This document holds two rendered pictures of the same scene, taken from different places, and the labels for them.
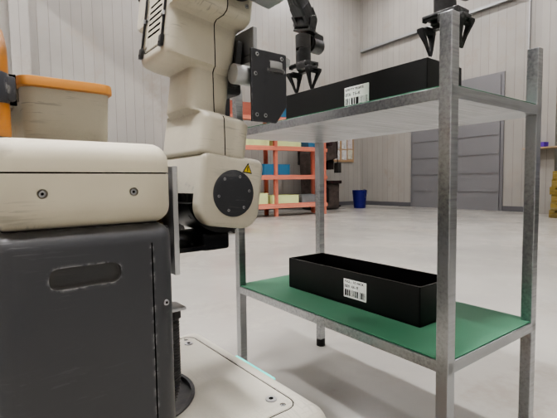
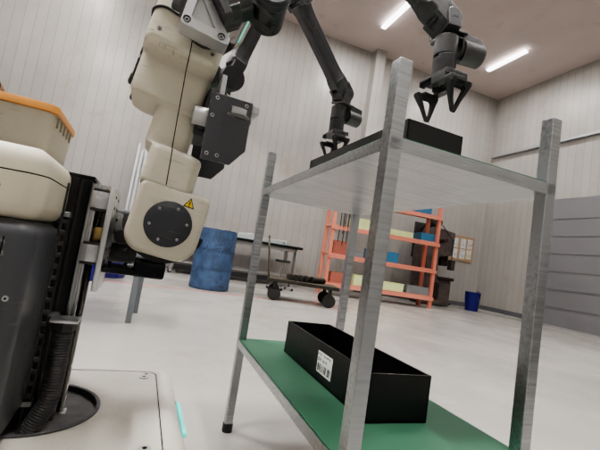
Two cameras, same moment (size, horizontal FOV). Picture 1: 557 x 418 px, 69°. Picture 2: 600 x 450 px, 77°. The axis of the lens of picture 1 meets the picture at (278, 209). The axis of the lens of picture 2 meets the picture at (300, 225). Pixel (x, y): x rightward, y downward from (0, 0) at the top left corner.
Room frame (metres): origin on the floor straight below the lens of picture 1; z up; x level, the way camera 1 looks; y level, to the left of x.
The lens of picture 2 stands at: (0.17, -0.42, 0.70)
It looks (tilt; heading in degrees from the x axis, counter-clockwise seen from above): 5 degrees up; 16
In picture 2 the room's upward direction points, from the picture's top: 9 degrees clockwise
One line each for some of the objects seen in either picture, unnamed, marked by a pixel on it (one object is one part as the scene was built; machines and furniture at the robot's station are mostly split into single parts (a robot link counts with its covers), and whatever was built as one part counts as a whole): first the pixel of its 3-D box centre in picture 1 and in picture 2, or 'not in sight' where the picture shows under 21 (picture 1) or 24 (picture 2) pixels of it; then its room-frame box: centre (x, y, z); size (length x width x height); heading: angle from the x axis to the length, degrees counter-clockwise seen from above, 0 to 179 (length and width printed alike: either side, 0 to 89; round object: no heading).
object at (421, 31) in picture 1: (434, 37); (431, 103); (1.15, -0.43, 1.14); 0.07 x 0.07 x 0.09; 39
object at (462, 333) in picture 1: (360, 240); (349, 313); (1.36, -0.28, 0.55); 0.91 x 0.46 x 1.10; 37
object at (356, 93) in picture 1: (362, 101); (369, 168); (1.34, -0.28, 1.01); 0.57 x 0.17 x 0.11; 38
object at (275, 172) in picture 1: (271, 161); (381, 247); (9.11, 0.14, 1.22); 2.72 x 0.71 x 2.44; 122
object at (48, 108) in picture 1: (57, 121); (25, 136); (0.79, 0.42, 0.87); 0.23 x 0.15 x 0.11; 38
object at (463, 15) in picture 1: (456, 31); (449, 95); (1.10, -0.47, 1.14); 0.07 x 0.07 x 0.09; 39
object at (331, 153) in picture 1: (322, 165); (435, 261); (11.19, -1.20, 1.18); 1.24 x 1.06 x 2.37; 126
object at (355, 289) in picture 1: (360, 282); (342, 361); (1.36, -0.28, 0.41); 0.57 x 0.17 x 0.11; 37
